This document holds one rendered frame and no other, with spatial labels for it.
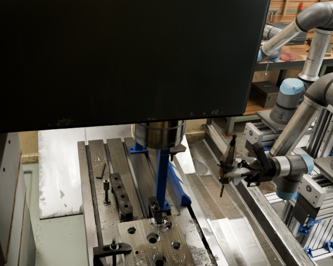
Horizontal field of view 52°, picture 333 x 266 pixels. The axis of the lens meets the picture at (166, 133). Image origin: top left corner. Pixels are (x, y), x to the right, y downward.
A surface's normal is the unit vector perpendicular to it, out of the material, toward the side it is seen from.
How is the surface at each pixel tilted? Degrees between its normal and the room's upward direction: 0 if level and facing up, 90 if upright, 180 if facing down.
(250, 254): 8
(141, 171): 0
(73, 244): 0
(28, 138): 90
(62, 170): 25
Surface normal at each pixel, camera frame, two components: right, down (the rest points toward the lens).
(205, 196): 0.04, -0.91
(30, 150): 0.26, 0.53
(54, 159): 0.18, -0.54
